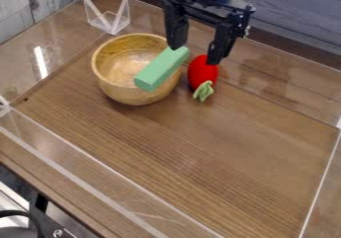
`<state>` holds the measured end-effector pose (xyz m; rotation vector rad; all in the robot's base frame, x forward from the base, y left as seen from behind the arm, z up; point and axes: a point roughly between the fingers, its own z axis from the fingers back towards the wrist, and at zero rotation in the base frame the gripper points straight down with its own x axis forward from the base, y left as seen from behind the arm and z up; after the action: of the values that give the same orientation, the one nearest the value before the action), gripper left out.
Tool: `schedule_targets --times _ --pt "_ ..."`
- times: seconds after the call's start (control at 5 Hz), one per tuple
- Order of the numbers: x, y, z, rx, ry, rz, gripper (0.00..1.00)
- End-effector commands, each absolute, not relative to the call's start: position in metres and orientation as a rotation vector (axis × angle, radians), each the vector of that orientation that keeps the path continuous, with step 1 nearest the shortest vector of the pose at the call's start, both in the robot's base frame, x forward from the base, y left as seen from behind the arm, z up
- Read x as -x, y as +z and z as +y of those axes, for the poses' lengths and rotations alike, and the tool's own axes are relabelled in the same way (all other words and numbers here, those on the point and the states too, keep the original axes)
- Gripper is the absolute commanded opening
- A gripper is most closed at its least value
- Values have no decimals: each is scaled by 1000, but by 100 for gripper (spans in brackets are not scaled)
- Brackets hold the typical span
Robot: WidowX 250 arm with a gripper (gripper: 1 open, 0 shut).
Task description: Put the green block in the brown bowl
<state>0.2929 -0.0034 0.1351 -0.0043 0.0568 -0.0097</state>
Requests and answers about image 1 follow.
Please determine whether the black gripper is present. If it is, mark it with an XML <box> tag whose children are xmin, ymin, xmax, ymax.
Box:
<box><xmin>163</xmin><ymin>0</ymin><xmax>256</xmax><ymax>65</ymax></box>

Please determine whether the green rectangular block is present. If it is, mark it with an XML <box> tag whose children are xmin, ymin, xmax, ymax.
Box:
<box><xmin>134</xmin><ymin>47</ymin><xmax>189</xmax><ymax>92</ymax></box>

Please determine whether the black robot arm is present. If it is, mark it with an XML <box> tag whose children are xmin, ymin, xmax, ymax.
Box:
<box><xmin>163</xmin><ymin>0</ymin><xmax>256</xmax><ymax>65</ymax></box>

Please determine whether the brown wooden bowl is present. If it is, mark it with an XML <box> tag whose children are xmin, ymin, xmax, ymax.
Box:
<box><xmin>91</xmin><ymin>33</ymin><xmax>181</xmax><ymax>106</ymax></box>

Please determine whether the red toy strawberry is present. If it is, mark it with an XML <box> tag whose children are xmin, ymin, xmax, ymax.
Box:
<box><xmin>188</xmin><ymin>55</ymin><xmax>218</xmax><ymax>102</ymax></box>

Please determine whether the clear acrylic stand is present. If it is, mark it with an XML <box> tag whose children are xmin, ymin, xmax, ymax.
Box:
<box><xmin>83</xmin><ymin>0</ymin><xmax>131</xmax><ymax>35</ymax></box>

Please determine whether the black metal clamp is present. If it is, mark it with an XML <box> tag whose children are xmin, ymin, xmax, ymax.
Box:
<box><xmin>30</xmin><ymin>194</ymin><xmax>78</xmax><ymax>238</ymax></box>

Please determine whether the clear acrylic tray wall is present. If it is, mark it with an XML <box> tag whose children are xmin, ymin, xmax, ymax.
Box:
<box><xmin>0</xmin><ymin>97</ymin><xmax>222</xmax><ymax>238</ymax></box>

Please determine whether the black cable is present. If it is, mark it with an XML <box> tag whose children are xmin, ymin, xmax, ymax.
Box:
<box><xmin>0</xmin><ymin>209</ymin><xmax>42</xmax><ymax>230</ymax></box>

